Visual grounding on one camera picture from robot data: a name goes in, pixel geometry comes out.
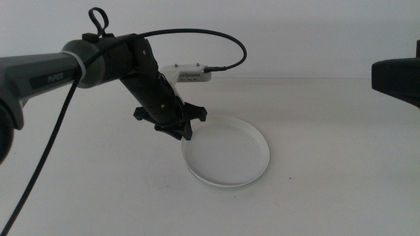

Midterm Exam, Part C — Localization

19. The white shallow bowl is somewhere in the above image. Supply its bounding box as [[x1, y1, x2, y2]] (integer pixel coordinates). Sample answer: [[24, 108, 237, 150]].
[[180, 114, 271, 186]]

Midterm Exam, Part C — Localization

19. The grey shallow bowl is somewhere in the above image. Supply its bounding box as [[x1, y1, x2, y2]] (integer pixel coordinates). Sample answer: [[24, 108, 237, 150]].
[[185, 160, 268, 188]]

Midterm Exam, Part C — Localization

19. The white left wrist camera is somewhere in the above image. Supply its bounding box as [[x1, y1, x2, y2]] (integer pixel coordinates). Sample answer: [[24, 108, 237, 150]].
[[159, 63, 213, 99]]

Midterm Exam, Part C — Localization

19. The white cable tie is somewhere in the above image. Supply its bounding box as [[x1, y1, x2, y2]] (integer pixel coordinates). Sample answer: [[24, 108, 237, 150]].
[[61, 50, 87, 81]]

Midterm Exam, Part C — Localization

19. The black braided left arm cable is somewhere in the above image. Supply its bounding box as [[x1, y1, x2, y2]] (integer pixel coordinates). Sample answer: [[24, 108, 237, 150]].
[[0, 7, 247, 236]]

